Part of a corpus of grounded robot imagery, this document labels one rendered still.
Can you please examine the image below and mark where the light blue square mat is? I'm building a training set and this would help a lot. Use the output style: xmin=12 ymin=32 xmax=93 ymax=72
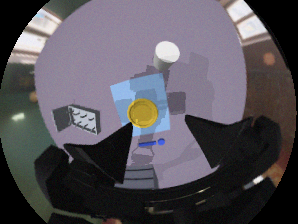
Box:
xmin=110 ymin=73 xmax=170 ymax=136

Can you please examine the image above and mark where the yellow plate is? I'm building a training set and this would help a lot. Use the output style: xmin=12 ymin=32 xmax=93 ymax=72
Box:
xmin=126 ymin=99 xmax=158 ymax=128

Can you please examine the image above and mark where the white cylinder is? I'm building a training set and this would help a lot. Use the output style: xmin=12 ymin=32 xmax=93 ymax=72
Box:
xmin=153 ymin=41 xmax=180 ymax=71

